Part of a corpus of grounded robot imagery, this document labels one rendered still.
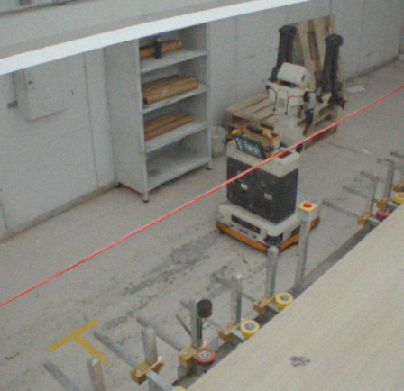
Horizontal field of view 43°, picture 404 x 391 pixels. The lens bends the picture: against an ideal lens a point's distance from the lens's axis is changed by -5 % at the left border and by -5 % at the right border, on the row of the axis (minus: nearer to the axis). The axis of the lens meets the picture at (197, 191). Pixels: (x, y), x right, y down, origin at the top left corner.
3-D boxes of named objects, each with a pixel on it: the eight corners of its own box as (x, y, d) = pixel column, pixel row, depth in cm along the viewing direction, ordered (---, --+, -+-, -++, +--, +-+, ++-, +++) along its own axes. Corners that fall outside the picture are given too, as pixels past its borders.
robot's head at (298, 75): (297, 83, 388) (305, 66, 389) (274, 77, 401) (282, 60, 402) (304, 92, 399) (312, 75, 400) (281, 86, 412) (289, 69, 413)
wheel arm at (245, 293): (215, 282, 270) (215, 276, 268) (219, 279, 272) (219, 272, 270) (283, 321, 244) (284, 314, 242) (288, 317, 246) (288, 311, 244)
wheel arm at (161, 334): (136, 322, 239) (135, 316, 237) (142, 319, 241) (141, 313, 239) (206, 372, 212) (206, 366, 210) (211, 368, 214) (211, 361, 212)
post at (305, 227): (291, 290, 275) (299, 218, 253) (297, 286, 278) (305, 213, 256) (298, 294, 273) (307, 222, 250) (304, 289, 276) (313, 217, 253)
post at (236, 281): (229, 351, 247) (231, 274, 223) (234, 348, 249) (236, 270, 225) (234, 355, 245) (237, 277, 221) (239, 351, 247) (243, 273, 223)
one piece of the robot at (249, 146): (271, 168, 388) (265, 147, 372) (235, 154, 410) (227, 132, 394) (280, 158, 392) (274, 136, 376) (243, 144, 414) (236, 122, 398)
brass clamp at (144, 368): (130, 377, 198) (128, 369, 196) (155, 359, 207) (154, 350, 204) (140, 386, 194) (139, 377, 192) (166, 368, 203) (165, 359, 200)
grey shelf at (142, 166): (115, 186, 519) (101, 30, 442) (180, 157, 575) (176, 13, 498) (145, 203, 492) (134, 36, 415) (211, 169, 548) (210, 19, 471)
